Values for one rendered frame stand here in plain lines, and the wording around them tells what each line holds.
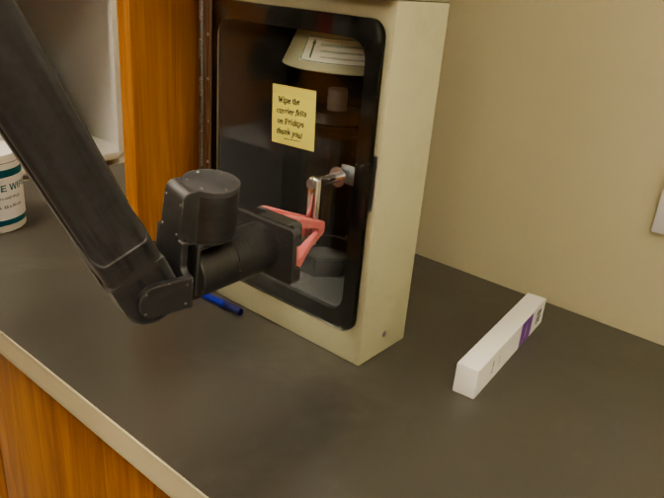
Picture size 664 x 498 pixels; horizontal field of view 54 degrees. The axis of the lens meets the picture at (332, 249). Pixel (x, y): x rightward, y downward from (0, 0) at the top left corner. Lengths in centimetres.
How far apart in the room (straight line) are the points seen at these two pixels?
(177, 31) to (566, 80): 61
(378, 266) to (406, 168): 13
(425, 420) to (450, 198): 54
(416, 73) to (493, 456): 46
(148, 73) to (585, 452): 76
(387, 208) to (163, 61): 40
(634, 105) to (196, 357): 74
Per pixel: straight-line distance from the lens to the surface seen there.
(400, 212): 86
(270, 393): 84
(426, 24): 81
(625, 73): 110
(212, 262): 66
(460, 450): 80
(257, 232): 71
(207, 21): 96
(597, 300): 119
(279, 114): 87
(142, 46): 98
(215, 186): 64
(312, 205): 78
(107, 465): 95
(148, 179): 102
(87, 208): 57
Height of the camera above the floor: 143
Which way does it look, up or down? 23 degrees down
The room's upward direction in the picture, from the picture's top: 5 degrees clockwise
